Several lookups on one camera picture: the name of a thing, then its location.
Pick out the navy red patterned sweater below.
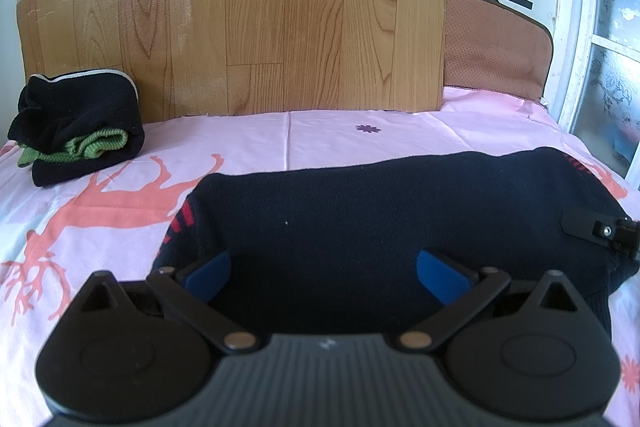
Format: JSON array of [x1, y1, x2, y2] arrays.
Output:
[[152, 147, 640, 343]]

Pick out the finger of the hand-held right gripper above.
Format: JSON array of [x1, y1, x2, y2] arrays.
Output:
[[561, 208, 640, 259]]

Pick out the white framed window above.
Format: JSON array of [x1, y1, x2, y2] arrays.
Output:
[[555, 0, 640, 190]]

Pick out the folded black green clothes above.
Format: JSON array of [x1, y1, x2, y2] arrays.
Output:
[[7, 69, 147, 188]]

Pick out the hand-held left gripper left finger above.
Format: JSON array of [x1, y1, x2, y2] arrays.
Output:
[[75, 251, 256, 355]]

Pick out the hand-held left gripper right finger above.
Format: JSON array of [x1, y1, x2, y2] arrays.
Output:
[[397, 249, 581, 355]]

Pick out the pink deer print bed sheet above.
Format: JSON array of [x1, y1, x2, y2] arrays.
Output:
[[0, 86, 640, 408]]

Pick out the wood pattern board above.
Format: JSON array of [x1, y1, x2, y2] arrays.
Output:
[[15, 0, 449, 124]]

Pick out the brown cushion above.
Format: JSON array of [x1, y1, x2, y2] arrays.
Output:
[[442, 0, 554, 106]]

